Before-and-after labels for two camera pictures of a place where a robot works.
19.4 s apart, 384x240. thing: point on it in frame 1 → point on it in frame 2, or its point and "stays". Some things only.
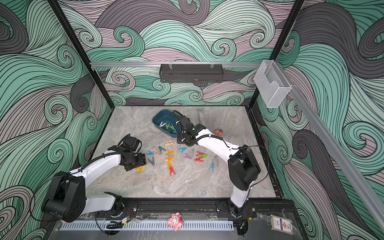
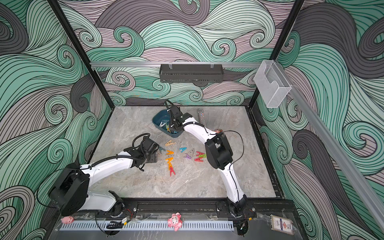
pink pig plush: (175, 221) stays
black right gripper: (179, 138) → (172, 122)
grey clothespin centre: (192, 151) stays
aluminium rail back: (141, 64) stays
